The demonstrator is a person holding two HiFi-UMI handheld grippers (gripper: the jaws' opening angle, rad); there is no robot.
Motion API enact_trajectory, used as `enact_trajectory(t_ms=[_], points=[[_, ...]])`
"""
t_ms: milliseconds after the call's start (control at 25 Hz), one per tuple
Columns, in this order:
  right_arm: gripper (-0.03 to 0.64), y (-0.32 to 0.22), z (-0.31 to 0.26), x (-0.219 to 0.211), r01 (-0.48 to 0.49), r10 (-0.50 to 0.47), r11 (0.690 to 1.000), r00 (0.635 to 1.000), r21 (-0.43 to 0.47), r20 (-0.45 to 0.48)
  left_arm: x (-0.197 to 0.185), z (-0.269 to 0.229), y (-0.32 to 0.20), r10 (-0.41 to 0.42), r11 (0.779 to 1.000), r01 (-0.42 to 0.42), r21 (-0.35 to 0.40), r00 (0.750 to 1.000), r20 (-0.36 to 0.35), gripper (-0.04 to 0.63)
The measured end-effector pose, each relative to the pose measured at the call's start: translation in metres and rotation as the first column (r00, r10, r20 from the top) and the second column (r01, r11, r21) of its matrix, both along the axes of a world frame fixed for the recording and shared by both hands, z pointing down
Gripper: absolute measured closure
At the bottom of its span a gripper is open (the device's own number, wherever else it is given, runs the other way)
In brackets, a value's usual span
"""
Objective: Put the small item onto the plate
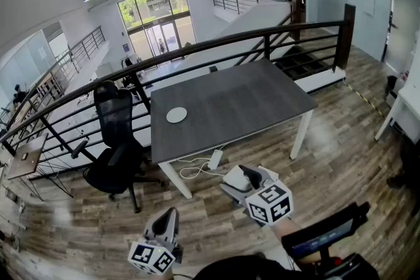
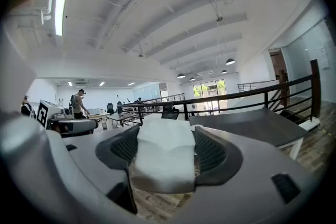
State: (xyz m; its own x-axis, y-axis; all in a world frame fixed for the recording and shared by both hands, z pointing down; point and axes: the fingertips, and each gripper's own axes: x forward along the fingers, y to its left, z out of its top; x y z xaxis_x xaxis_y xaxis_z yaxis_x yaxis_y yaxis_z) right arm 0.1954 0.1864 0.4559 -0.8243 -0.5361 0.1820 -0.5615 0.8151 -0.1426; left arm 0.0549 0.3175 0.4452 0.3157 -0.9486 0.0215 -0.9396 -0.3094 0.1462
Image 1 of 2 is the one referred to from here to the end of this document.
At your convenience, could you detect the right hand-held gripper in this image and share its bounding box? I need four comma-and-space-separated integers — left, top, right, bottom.
219, 164, 294, 228

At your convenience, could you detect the black screen on stand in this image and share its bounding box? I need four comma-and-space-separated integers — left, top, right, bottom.
281, 201, 371, 270

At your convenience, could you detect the glass entrance window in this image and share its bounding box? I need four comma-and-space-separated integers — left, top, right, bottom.
117, 0, 198, 67

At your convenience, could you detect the person's right forearm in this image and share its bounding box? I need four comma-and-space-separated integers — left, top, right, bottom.
270, 216, 303, 242

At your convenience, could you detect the small white item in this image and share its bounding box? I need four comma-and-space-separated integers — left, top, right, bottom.
222, 166, 253, 193

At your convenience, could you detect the white cable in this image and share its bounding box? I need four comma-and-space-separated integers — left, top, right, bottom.
178, 156, 227, 180

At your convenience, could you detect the person's dark clothing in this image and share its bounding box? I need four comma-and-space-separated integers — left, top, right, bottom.
192, 254, 305, 280

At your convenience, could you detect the black bag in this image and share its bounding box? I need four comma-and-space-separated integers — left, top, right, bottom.
384, 75, 399, 100

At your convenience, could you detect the dark grey table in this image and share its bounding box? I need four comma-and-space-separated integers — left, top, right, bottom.
150, 58, 318, 200

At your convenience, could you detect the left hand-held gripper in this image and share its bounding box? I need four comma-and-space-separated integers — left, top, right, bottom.
127, 206, 184, 275

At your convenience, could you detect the white round plate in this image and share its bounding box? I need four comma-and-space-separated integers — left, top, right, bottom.
165, 107, 188, 124

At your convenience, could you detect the black office chair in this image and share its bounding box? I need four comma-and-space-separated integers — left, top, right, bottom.
70, 80, 165, 214

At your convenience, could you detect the white power strip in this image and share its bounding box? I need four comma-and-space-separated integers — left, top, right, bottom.
207, 149, 224, 171

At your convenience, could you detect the small wooden side table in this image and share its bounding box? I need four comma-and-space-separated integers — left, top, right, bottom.
6, 132, 75, 202

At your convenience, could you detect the black metal railing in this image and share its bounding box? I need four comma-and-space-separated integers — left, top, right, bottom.
0, 3, 356, 182

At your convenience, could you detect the yellow black floor strip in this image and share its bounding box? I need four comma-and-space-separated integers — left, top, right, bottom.
343, 81, 389, 121

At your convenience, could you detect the white desk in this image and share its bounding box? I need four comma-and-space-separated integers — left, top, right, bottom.
374, 81, 420, 142

